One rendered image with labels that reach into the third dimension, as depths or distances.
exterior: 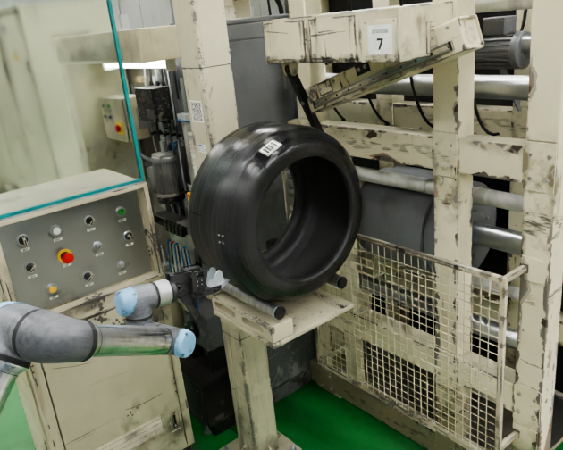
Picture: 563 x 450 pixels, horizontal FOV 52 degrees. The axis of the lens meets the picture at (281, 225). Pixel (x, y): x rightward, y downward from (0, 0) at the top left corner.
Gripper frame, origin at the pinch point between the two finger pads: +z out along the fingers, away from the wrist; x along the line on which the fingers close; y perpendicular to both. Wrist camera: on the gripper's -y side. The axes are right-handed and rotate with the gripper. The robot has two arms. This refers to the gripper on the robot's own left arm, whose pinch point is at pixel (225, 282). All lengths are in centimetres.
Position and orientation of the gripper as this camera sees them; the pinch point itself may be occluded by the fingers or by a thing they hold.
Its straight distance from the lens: 182.9
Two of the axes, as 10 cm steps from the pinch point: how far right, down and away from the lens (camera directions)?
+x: -6.3, -2.0, 7.5
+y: 0.0, -9.7, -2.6
